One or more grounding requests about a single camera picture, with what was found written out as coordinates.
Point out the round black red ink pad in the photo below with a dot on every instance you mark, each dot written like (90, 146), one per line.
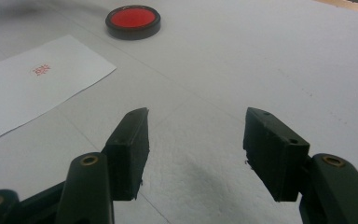
(133, 18)

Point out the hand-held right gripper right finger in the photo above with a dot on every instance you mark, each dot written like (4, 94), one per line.
(275, 152)

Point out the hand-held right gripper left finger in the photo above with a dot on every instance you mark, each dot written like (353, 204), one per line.
(127, 155)

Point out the white paper sheet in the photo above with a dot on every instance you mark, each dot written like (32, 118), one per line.
(28, 93)

